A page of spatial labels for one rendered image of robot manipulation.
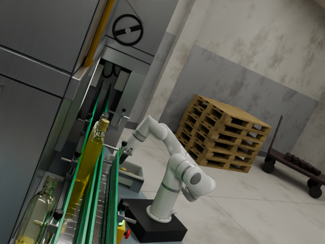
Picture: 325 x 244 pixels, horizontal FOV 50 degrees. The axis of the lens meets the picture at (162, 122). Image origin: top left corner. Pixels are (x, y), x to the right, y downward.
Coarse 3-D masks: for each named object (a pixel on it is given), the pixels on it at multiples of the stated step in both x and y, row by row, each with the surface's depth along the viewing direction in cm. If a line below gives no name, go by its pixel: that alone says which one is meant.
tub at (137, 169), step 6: (108, 156) 193; (114, 156) 197; (126, 162) 199; (132, 162) 200; (120, 168) 200; (126, 168) 200; (132, 168) 201; (138, 168) 201; (126, 174) 185; (132, 174) 185; (138, 174) 199; (144, 174) 191
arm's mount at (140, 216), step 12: (120, 204) 163; (132, 204) 162; (144, 204) 167; (132, 216) 154; (144, 216) 156; (132, 228) 153; (144, 228) 147; (156, 228) 151; (168, 228) 155; (180, 228) 159; (144, 240) 147; (156, 240) 152; (168, 240) 156; (180, 240) 161
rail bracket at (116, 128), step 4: (108, 108) 235; (124, 108) 236; (112, 112) 235; (120, 116) 236; (124, 116) 237; (120, 120) 238; (108, 124) 239; (116, 124) 240; (108, 128) 237; (112, 128) 237; (116, 128) 238
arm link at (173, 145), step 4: (164, 124) 187; (168, 128) 190; (168, 132) 190; (168, 136) 190; (172, 136) 190; (164, 140) 191; (168, 140) 190; (172, 140) 190; (176, 140) 189; (168, 144) 190; (172, 144) 189; (176, 144) 187; (180, 144) 186; (168, 148) 189; (172, 148) 187; (176, 148) 185; (180, 148) 183; (172, 152) 184; (176, 152) 182; (180, 152) 182; (184, 152) 183
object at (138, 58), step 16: (144, 0) 235; (160, 0) 237; (176, 0) 238; (160, 16) 240; (112, 32) 239; (144, 32) 242; (160, 32) 243; (112, 48) 243; (128, 48) 244; (144, 48) 245; (128, 64) 247; (144, 64) 248
